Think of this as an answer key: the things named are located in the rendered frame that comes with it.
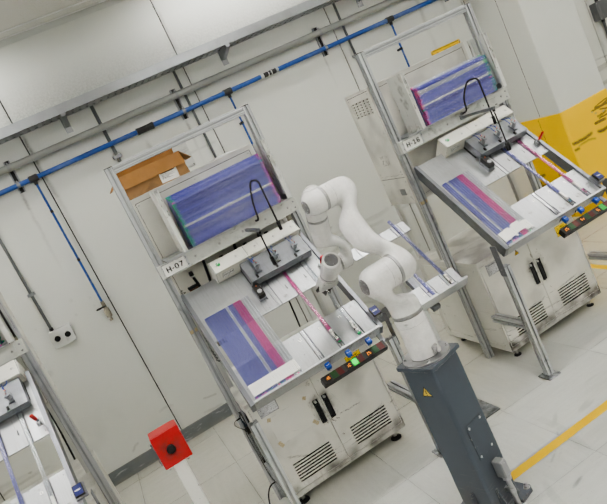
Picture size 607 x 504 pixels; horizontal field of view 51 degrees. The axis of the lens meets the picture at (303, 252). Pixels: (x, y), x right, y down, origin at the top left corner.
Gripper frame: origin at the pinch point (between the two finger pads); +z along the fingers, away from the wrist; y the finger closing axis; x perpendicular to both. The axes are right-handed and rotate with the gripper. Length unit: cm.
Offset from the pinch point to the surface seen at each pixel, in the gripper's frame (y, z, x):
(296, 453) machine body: 45, 45, 52
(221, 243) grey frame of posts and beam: 33, -3, -46
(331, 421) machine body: 22, 42, 48
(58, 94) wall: 68, 50, -229
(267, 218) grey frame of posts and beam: 6.5, -2.8, -47.8
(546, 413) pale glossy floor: -63, 17, 98
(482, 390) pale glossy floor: -60, 57, 71
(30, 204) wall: 115, 83, -179
